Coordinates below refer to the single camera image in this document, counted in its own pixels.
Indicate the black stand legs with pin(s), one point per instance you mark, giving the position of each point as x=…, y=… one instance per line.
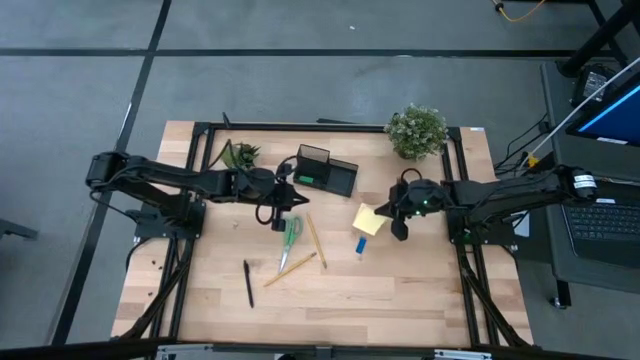
x=595, y=42

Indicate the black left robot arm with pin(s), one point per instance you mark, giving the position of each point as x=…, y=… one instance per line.
x=150, y=172

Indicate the black laptop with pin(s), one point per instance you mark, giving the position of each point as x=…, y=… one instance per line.
x=600, y=220

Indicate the black power adapter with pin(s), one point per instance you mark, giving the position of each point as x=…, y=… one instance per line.
x=587, y=82

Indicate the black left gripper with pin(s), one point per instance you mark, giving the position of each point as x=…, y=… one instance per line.
x=260, y=187

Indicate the black crossbar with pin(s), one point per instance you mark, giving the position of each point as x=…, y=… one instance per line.
x=75, y=350

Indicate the succulent plant in black pot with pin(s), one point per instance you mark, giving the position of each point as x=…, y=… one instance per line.
x=242, y=156

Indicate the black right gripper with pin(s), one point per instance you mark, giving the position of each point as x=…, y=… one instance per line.
x=425, y=195

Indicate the white rod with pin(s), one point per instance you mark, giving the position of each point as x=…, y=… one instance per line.
x=600, y=92

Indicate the black mesh desk organizer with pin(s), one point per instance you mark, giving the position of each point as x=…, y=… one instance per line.
x=342, y=180

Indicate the bushy plant in black pot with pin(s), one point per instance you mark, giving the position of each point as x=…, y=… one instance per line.
x=416, y=131

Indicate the yellow connector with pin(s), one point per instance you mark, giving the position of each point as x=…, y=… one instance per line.
x=533, y=161

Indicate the white paper sheet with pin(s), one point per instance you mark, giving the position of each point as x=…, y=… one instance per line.
x=523, y=227

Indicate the black side desk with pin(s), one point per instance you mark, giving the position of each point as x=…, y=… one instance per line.
x=555, y=250

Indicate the black pen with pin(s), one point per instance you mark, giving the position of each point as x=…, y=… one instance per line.
x=248, y=284

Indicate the grey chair leg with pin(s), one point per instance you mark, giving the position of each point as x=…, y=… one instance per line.
x=17, y=230

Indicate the computer monitor with blue screen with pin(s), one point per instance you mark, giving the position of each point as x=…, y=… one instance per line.
x=615, y=120

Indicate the silver bracket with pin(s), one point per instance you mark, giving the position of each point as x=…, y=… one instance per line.
x=462, y=355
x=185, y=354

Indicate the blue eraser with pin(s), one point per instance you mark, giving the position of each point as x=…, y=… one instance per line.
x=361, y=245

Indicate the green eraser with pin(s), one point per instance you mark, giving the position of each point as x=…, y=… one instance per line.
x=306, y=179

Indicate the yellow sticky note pad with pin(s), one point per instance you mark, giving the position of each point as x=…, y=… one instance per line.
x=369, y=219

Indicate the black table frame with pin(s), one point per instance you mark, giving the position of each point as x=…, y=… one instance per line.
x=325, y=127

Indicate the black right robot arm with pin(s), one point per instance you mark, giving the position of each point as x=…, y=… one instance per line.
x=525, y=187

